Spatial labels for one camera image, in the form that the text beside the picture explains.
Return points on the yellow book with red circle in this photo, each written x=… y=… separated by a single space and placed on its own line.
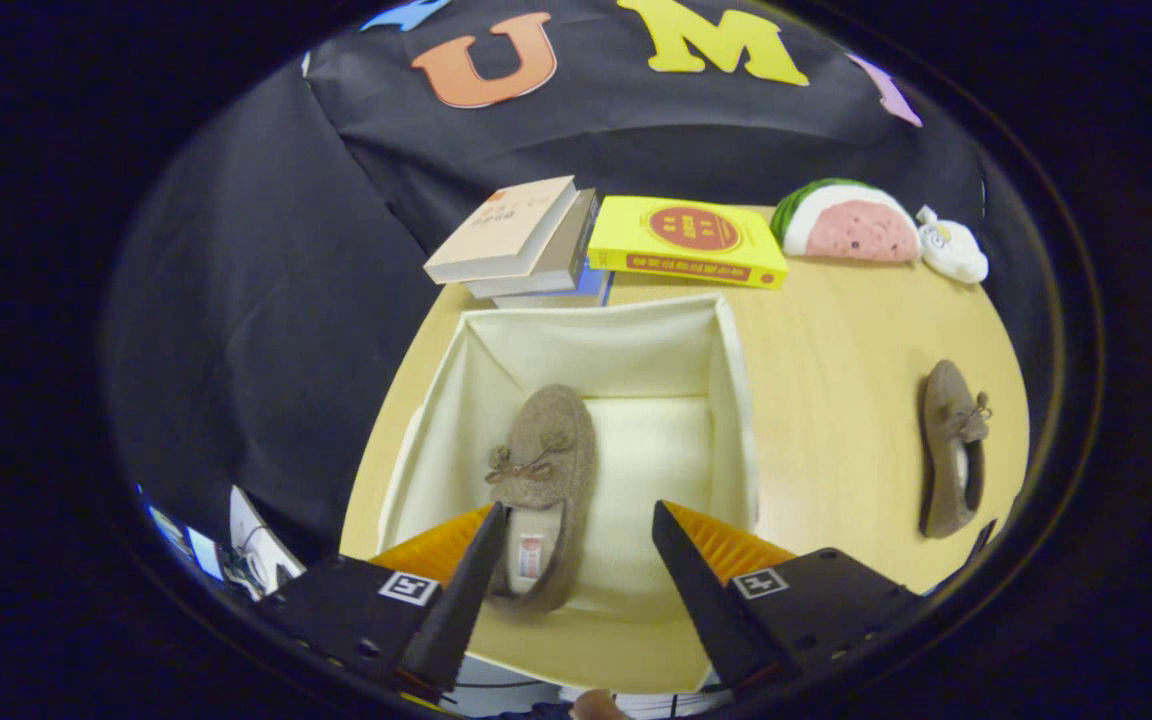
x=686 y=235

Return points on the blue book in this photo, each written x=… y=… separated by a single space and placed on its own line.
x=576 y=295

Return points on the watermelon slice plush toy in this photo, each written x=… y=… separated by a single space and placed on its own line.
x=851 y=230

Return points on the white plush toy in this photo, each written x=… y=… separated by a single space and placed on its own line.
x=956 y=250

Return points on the brown fuzzy shoe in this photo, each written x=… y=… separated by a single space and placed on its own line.
x=546 y=450
x=946 y=430

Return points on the white paper sheet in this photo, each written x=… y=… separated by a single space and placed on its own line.
x=254 y=535

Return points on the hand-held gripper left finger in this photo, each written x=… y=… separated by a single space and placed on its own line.
x=461 y=610

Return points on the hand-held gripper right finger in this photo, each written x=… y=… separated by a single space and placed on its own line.
x=706 y=610

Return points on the beige paperback book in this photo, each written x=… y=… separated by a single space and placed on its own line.
x=501 y=230

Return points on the grey paperback book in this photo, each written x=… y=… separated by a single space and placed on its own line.
x=566 y=255

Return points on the cream fabric storage box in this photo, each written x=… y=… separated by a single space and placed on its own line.
x=656 y=450

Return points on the black backdrop cloth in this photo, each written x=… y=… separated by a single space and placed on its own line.
x=236 y=300

